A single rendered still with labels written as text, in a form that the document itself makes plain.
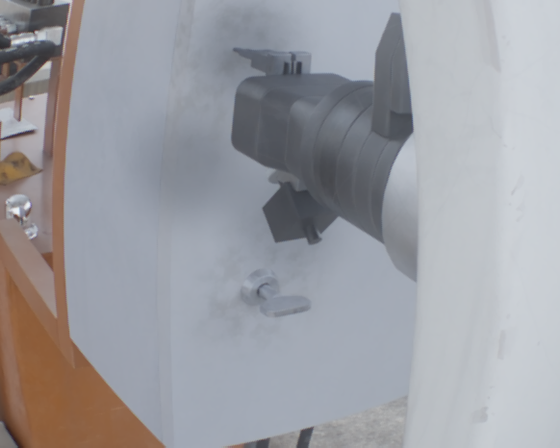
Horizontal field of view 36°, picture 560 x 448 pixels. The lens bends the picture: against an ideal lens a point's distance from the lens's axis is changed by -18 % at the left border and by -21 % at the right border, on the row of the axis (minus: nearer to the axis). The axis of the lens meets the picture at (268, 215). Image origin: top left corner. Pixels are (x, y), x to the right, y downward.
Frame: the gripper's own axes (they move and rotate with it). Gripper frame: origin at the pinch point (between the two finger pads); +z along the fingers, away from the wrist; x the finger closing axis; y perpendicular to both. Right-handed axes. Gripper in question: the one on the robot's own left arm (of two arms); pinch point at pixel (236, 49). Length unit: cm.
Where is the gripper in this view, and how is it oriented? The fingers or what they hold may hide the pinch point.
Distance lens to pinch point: 63.8
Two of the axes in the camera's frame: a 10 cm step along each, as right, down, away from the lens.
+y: -0.8, 9.3, 3.6
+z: -5.3, -3.5, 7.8
